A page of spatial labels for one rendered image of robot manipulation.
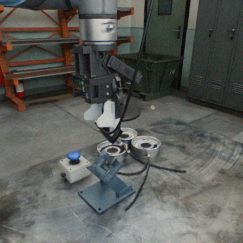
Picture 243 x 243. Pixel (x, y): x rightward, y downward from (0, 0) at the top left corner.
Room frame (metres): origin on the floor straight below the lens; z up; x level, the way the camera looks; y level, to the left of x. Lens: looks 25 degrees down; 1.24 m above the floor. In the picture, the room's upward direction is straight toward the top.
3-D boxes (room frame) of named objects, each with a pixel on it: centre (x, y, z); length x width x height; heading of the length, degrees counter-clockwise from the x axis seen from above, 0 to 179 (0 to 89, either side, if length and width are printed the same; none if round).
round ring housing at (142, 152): (0.73, -0.09, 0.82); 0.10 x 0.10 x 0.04
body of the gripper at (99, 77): (0.50, 0.05, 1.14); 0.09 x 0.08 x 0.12; 131
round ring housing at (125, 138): (0.80, -0.01, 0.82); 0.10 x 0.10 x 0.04
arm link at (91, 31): (0.50, 0.04, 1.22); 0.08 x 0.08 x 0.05
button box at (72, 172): (0.59, 0.15, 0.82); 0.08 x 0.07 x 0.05; 128
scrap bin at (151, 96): (4.18, -0.46, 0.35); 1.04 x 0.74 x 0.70; 38
